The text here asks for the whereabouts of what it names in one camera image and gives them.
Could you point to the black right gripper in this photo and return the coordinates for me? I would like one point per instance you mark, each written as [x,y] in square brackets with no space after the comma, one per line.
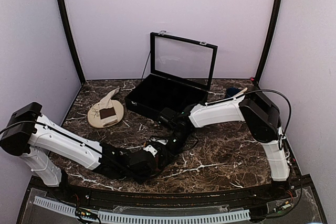
[170,153]

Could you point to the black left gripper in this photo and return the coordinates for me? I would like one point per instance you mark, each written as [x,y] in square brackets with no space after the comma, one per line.
[142,179]

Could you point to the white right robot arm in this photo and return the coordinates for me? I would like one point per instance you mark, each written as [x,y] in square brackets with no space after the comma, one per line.
[253,107]

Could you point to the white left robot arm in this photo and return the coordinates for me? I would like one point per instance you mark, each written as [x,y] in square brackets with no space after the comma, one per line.
[29,134]

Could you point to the black display case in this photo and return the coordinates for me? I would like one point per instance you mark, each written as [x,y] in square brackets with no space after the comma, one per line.
[181,72]

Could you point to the dark blue mug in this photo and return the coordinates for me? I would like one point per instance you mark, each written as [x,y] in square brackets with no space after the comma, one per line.
[230,92]

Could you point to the beige cloth hat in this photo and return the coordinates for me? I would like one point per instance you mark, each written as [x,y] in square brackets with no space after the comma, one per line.
[107,112]

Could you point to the wooden stick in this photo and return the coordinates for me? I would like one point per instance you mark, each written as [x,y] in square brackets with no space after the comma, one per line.
[240,92]

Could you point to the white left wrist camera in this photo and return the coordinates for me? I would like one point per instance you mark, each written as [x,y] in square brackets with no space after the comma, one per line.
[151,150]

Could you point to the white slotted cable duct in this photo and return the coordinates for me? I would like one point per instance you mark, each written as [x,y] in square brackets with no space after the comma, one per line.
[142,215]

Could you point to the black front frame rail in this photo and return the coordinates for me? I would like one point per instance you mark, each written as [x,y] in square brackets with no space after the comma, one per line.
[184,190]

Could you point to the black right corner post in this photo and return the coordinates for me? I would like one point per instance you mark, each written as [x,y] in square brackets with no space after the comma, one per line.
[268,41]

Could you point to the black corner post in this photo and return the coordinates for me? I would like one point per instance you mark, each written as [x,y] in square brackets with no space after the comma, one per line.
[70,41]
[268,41]

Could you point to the black left corner post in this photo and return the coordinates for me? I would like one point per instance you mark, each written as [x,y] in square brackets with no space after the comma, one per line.
[70,41]

